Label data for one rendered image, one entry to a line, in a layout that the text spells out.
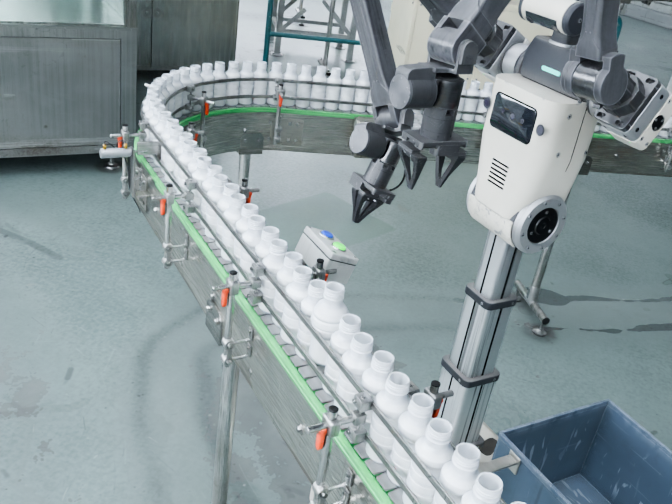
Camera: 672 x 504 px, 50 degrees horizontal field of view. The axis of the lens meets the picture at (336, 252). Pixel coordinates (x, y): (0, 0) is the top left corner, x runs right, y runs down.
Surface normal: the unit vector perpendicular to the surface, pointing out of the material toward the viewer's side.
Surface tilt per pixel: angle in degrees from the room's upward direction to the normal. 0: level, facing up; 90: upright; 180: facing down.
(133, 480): 0
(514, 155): 90
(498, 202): 90
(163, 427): 0
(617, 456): 90
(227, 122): 92
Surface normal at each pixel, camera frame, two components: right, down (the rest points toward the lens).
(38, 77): 0.47, 0.47
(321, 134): 0.18, 0.48
